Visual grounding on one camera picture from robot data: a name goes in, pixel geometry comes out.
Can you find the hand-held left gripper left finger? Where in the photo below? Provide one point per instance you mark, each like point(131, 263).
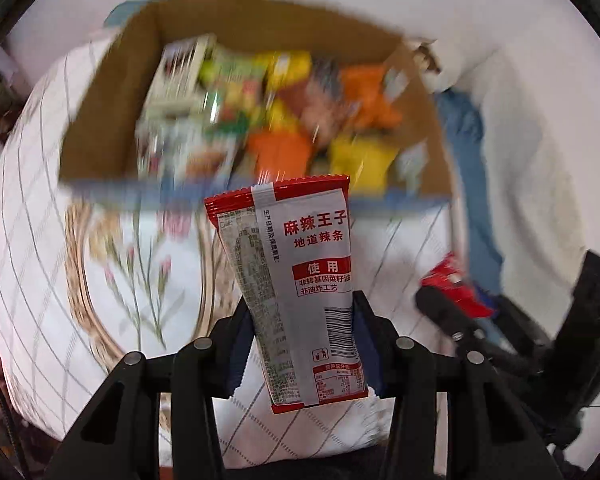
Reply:
point(237, 355)

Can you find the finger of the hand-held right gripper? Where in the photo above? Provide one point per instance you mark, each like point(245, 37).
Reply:
point(445, 310)
point(520, 322)

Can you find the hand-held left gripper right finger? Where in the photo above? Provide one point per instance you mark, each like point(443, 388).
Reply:
point(367, 345)

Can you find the red and white snack packet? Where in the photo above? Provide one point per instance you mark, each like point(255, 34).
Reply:
point(305, 285)

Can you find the beige snack packet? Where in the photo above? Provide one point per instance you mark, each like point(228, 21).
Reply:
point(185, 152)

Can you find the brown cardboard box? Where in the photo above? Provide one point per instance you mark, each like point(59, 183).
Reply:
point(110, 125)

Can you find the blue bed sheet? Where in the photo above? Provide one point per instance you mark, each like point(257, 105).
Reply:
point(467, 160)

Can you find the white textured bedspread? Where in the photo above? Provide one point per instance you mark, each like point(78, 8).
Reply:
point(530, 160)

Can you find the white quilted mattress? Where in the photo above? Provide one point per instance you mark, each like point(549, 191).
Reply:
point(40, 210)

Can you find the green snack packet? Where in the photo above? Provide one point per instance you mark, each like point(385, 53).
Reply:
point(235, 90)

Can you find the small yellow snack packet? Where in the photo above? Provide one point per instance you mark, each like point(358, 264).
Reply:
point(290, 70)

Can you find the blue pillow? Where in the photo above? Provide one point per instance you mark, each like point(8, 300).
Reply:
point(125, 12)

